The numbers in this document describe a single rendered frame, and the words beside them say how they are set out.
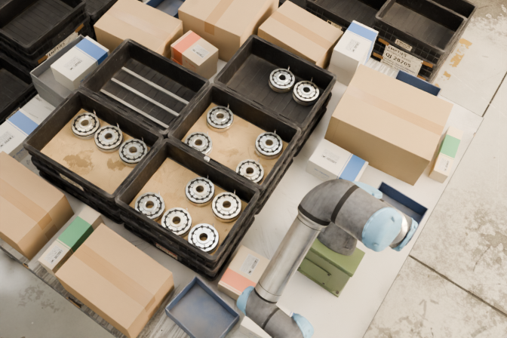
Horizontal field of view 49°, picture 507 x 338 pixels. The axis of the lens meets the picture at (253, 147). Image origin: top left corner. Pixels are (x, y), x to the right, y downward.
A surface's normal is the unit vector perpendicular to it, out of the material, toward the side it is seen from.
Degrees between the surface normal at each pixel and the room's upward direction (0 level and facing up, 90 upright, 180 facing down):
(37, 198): 0
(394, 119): 0
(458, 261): 0
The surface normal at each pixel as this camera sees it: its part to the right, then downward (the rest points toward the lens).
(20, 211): 0.07, -0.52
